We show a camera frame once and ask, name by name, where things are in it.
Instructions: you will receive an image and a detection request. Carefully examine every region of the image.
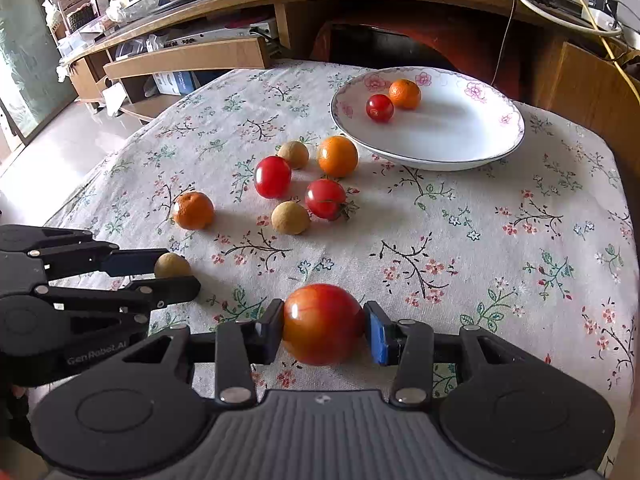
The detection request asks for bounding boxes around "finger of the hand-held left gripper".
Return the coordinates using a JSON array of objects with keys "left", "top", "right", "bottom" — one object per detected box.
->
[
  {"left": 30, "top": 275, "right": 202, "bottom": 333},
  {"left": 0, "top": 225, "right": 171, "bottom": 293}
]

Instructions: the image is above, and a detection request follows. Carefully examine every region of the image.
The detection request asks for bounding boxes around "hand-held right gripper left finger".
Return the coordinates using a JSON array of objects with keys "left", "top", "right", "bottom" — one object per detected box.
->
[{"left": 120, "top": 299, "right": 286, "bottom": 406}]

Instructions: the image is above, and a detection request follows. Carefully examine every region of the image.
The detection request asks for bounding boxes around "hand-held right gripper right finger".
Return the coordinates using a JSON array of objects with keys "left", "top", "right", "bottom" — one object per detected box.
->
[{"left": 363, "top": 301, "right": 526, "bottom": 408}]

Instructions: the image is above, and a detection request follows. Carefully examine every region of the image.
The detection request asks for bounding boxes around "tan longan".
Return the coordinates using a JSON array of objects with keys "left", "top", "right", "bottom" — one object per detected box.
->
[
  {"left": 154, "top": 253, "right": 193, "bottom": 280},
  {"left": 278, "top": 140, "right": 310, "bottom": 170},
  {"left": 271, "top": 201, "right": 311, "bottom": 235}
]

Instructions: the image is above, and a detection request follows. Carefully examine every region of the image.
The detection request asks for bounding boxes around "large red tomato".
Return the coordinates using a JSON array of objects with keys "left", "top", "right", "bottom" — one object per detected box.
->
[{"left": 282, "top": 283, "right": 366, "bottom": 367}]

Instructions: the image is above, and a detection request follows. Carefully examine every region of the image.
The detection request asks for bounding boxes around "bumpy tangerine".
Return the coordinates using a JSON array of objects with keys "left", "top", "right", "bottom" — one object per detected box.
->
[{"left": 173, "top": 191, "right": 216, "bottom": 231}]

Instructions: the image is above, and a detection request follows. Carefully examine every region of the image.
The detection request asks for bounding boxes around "red tomato with stem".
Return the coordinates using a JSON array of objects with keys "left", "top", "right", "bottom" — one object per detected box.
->
[{"left": 305, "top": 178, "right": 358, "bottom": 222}]

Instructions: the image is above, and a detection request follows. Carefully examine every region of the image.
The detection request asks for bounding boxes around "white floral plate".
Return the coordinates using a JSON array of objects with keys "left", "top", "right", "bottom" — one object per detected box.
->
[{"left": 329, "top": 66, "right": 526, "bottom": 172}]

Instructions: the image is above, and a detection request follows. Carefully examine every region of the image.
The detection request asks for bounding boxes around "floral tablecloth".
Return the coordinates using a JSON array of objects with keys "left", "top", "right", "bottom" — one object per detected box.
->
[{"left": 42, "top": 57, "right": 640, "bottom": 461}]

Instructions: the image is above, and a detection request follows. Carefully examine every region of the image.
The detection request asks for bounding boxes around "blue and white box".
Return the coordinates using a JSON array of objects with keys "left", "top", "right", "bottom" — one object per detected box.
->
[{"left": 150, "top": 70, "right": 201, "bottom": 96}]

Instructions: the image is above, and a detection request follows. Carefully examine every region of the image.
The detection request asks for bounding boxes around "large smooth orange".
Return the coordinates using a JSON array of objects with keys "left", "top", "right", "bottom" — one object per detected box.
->
[{"left": 317, "top": 135, "right": 360, "bottom": 179}]

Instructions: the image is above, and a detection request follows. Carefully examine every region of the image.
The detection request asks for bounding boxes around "small red tomato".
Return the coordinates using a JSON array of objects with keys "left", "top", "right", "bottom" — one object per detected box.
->
[{"left": 365, "top": 93, "right": 395, "bottom": 123}]

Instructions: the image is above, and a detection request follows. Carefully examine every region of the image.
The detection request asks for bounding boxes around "glass door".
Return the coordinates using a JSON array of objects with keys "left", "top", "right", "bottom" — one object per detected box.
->
[{"left": 0, "top": 0, "right": 76, "bottom": 146}]

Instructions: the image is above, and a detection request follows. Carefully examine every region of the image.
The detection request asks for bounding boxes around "silver set-top box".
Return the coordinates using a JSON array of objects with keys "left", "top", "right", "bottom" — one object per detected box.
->
[{"left": 162, "top": 17, "right": 279, "bottom": 51}]

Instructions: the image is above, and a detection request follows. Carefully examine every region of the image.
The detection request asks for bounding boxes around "small tangerine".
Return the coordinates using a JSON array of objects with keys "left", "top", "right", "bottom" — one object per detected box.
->
[{"left": 389, "top": 79, "right": 422, "bottom": 110}]

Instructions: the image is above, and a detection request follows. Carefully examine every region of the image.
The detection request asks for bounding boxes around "wooden board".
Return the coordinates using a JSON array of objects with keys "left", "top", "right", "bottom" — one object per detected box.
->
[{"left": 547, "top": 40, "right": 640, "bottom": 161}]

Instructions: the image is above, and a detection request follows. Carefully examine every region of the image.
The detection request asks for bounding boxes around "long white power strip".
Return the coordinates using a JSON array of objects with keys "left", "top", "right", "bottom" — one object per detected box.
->
[{"left": 545, "top": 0, "right": 623, "bottom": 33}]

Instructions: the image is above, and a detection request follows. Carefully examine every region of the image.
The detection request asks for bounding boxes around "thick white cable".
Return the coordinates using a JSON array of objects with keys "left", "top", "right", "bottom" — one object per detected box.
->
[{"left": 515, "top": 0, "right": 623, "bottom": 38}]

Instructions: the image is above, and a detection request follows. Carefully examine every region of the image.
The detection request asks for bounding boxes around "yellow cable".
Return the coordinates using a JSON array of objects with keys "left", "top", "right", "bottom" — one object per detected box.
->
[{"left": 465, "top": 0, "right": 640, "bottom": 78}]

